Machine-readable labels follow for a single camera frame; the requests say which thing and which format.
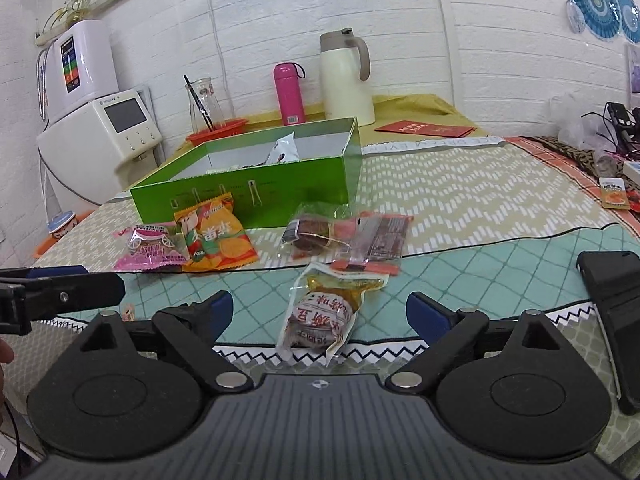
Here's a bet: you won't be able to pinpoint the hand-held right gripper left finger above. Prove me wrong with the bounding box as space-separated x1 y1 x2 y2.
70 291 254 394

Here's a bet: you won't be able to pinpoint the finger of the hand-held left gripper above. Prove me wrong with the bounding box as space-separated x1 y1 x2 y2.
24 274 127 322
0 266 90 282

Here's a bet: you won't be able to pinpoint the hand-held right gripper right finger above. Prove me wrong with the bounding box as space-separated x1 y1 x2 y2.
386 292 576 392

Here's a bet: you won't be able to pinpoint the orange chips packet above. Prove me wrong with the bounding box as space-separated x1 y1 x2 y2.
173 195 260 272

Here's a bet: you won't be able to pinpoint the pink snack packet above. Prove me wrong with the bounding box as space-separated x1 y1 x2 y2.
112 224 191 272

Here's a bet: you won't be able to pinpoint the clear red-edged jerky packet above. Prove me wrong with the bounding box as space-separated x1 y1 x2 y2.
350 212 415 277
327 217 363 256

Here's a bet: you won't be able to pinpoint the yellow braised egg packet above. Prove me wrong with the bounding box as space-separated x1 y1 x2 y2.
276 262 391 368

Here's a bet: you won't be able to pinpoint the clear packet brown dates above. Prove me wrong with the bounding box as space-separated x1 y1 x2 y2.
280 203 351 261

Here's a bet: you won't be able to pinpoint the green cardboard box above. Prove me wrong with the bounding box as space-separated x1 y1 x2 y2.
130 116 362 230

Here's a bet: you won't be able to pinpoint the white biscuit packet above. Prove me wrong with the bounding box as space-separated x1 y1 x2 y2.
264 131 301 165

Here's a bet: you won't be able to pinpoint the orange plastic tray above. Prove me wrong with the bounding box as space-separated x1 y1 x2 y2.
32 209 93 260

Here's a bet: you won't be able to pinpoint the cup with blue lid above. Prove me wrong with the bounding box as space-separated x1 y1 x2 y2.
47 211 78 241

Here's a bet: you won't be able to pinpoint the white appliance with screen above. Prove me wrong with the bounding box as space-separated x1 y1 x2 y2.
36 88 166 206

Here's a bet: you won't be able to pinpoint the red plastic basket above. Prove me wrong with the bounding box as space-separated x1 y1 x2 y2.
186 117 249 148

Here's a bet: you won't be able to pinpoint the red envelope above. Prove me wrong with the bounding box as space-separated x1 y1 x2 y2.
374 120 475 138

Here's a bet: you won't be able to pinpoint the orange plaid cloth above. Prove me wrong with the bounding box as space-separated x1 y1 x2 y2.
505 135 640 241

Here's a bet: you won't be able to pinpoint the yellow-green cloth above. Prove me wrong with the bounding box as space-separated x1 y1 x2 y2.
165 94 506 161

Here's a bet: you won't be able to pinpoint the glass jar with straw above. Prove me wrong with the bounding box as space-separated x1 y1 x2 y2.
184 77 221 133

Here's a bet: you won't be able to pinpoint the black straw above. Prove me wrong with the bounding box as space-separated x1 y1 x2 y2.
183 75 213 131

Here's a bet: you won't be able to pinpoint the leopard print cloth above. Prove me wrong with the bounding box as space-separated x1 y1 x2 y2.
537 135 608 176

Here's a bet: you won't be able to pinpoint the small orange fruit packet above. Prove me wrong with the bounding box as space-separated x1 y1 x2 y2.
599 177 632 208

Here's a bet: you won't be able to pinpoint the pink thermos bottle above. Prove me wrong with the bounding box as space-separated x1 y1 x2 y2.
273 62 307 126

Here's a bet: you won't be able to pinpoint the cream thermal jug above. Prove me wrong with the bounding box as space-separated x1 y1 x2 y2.
320 29 377 128

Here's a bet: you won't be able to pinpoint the clear plastic bag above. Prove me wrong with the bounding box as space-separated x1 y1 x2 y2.
550 92 608 146

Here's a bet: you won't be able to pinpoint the potted green plant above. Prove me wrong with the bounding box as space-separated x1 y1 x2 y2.
42 0 113 36

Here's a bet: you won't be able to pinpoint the blue paper fan decoration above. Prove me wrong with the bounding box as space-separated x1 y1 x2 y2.
617 0 640 45
566 0 623 41

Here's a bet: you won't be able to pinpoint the white wall water ioniser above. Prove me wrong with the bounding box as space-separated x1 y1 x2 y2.
36 20 120 123

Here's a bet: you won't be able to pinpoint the white wall cable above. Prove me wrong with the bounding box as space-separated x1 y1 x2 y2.
431 0 458 108
201 0 236 113

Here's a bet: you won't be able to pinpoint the black charger with cables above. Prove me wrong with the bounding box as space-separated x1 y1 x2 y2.
580 101 640 153

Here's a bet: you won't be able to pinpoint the purple wall picture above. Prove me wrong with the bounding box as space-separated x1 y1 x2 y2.
627 42 640 93

